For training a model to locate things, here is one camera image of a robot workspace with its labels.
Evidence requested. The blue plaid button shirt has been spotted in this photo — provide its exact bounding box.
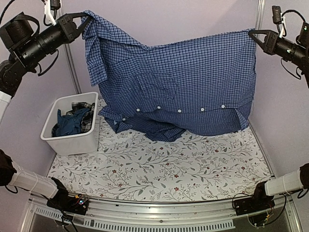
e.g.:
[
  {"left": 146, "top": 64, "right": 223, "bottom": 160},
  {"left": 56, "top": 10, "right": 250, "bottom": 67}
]
[{"left": 82, "top": 10, "right": 256, "bottom": 142}]

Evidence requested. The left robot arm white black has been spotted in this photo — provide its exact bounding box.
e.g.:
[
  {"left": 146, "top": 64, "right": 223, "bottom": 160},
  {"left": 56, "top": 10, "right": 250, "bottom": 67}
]
[{"left": 0, "top": 13, "right": 92, "bottom": 210}]

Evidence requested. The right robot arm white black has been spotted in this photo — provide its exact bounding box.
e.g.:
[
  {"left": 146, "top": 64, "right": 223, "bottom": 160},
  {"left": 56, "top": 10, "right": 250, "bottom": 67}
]
[{"left": 232, "top": 22, "right": 309, "bottom": 216}]

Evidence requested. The white plastic laundry bin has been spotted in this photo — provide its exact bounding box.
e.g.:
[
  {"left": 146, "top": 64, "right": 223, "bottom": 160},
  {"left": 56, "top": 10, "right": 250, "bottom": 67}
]
[{"left": 41, "top": 92, "right": 99, "bottom": 155}]

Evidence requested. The teal blue garment in bin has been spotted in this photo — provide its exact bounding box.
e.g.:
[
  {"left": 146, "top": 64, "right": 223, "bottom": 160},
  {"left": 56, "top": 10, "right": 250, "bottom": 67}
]
[{"left": 51, "top": 108, "right": 90, "bottom": 137}]

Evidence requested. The black white plaid garment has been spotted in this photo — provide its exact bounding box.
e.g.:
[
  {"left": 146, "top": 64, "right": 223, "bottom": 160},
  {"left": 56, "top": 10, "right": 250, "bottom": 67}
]
[{"left": 65, "top": 102, "right": 95, "bottom": 133}]

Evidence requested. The floral patterned table cloth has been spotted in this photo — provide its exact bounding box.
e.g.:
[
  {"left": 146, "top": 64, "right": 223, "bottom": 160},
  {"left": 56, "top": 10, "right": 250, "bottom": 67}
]
[{"left": 45, "top": 97, "right": 275, "bottom": 203}]

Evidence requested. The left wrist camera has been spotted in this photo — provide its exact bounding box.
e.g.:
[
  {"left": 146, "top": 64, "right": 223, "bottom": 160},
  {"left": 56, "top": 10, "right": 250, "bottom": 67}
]
[{"left": 43, "top": 0, "right": 61, "bottom": 26}]

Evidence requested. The right aluminium frame post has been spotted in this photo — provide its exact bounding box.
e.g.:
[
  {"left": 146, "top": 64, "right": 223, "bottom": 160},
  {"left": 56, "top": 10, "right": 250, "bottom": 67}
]
[{"left": 255, "top": 0, "right": 265, "bottom": 30}]

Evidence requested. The aluminium frame post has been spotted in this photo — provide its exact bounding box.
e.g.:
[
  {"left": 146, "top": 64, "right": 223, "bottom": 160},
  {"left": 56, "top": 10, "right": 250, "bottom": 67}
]
[
  {"left": 255, "top": 0, "right": 265, "bottom": 30},
  {"left": 64, "top": 44, "right": 82, "bottom": 94}
]

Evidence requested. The left aluminium frame post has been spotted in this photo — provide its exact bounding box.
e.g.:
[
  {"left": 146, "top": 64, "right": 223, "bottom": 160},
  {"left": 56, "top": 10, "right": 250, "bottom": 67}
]
[{"left": 64, "top": 44, "right": 82, "bottom": 94}]

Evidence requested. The aluminium front rail base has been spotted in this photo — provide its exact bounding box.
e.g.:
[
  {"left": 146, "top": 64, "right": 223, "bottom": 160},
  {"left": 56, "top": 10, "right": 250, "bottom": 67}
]
[{"left": 21, "top": 195, "right": 305, "bottom": 232}]

